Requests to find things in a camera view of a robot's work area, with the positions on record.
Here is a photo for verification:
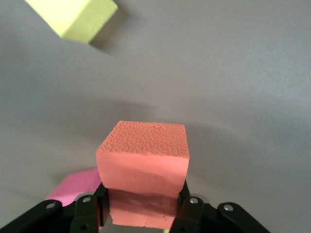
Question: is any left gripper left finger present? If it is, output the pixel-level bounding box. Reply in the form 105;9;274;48
0;184;111;233

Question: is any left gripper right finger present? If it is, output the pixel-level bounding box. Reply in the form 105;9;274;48
170;181;269;233

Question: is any orange foam cube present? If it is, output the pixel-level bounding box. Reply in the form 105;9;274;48
96;120;190;230

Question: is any yellow foam cube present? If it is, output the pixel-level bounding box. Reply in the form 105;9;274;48
24;0;119;45

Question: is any magenta red foam cube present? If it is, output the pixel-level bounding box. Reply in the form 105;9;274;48
45;168;102;207

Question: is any brown table cover sheet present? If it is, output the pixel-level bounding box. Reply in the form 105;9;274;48
0;0;311;233

